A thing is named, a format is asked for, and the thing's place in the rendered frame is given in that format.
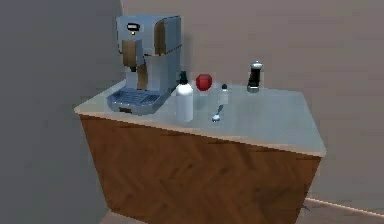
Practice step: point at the clear saltshaker with dark cap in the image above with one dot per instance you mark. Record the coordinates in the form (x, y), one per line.
(223, 95)

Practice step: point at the brown wooden counter cabinet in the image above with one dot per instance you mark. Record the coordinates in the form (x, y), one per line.
(186, 173)

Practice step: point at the silver spoon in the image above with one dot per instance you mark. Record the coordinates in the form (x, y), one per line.
(218, 114)

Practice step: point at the red apple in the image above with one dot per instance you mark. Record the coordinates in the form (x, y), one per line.
(204, 82)

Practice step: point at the black pepper mill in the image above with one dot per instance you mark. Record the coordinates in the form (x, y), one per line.
(255, 77)

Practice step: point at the grey coffee machine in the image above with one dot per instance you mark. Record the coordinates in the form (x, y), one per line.
(150, 66)

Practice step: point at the white spray bottle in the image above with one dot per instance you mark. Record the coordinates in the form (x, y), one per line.
(184, 100)

